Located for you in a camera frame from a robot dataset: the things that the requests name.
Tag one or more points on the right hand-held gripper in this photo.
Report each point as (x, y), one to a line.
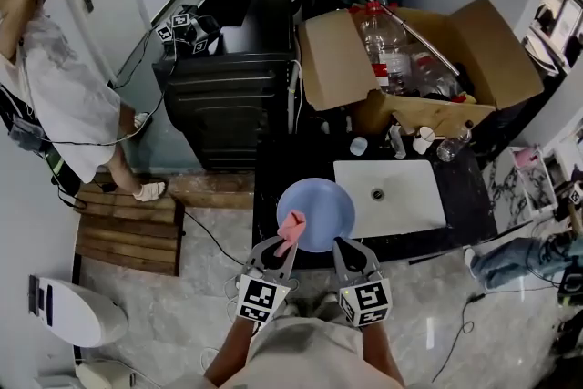
(366, 303)

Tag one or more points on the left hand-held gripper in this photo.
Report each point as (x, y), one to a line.
(262, 298)

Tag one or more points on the pink sponge cloth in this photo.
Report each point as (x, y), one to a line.
(292, 228)

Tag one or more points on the light blue plate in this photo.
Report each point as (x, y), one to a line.
(325, 209)

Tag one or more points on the person's right forearm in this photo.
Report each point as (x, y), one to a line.
(382, 355)

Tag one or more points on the person's left forearm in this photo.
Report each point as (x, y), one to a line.
(232, 351)

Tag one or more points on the person's right shoe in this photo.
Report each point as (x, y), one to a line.
(327, 303)

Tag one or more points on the person's shoe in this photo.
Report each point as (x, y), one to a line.
(327, 303)
(291, 310)

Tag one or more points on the person's left shoe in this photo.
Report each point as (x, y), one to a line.
(291, 310)

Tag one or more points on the white rectangular sink basin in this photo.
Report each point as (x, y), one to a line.
(401, 191)

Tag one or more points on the raw wooden ledge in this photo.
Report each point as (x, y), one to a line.
(214, 191)

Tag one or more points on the black marble vanity table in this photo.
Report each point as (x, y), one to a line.
(273, 159)

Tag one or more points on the person's beige shirt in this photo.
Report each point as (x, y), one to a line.
(309, 355)

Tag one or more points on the pale blue oval soap dish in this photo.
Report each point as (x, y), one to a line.
(359, 146)

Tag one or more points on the chrome faucet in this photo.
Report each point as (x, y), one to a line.
(397, 141)

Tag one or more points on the white mug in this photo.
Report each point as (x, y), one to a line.
(423, 140)

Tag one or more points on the slatted wooden step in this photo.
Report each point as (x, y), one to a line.
(127, 232)

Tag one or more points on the small clear plastic bottle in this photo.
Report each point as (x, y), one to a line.
(453, 143)

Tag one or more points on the marble patterned cabinet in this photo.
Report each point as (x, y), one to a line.
(505, 191)

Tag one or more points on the yellow and red toy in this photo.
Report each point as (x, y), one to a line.
(464, 98)

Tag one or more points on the white rounded appliance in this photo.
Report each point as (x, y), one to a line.
(77, 310)

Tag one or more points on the pink small container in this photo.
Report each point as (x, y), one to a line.
(524, 157)

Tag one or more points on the large open cardboard box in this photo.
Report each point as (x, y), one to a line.
(332, 59)

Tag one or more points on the crushed clear plastic bottle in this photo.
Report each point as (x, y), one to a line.
(435, 73)

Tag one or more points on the beige small box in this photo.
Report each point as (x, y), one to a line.
(95, 378)

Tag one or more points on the large clear bottle red cap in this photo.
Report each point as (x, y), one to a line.
(385, 45)

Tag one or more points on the spare hand-held gripper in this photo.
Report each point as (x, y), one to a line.
(196, 32)

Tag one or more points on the clear plastic bottles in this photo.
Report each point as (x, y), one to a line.
(410, 29)

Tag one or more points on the white toilet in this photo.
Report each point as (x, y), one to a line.
(54, 382)

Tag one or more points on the black cloth bag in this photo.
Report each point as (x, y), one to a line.
(228, 7)

